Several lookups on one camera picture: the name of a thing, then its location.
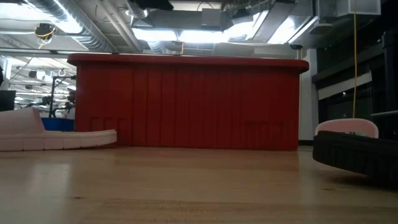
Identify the blue plastic bin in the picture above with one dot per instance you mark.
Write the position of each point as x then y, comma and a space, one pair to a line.
57, 124

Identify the black monitor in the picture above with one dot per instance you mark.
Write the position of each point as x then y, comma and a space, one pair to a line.
7, 101

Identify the black metal stand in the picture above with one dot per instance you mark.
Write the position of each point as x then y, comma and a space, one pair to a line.
51, 93

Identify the black slide sandal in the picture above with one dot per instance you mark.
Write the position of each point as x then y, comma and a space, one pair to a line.
357, 155

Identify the red plastic bin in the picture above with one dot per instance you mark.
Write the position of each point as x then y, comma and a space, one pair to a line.
186, 102

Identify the silver spiral ventilation duct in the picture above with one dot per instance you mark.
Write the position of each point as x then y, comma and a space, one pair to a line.
77, 28

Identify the pink slide sandal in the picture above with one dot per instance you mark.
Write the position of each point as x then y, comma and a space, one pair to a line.
345, 126
62, 140

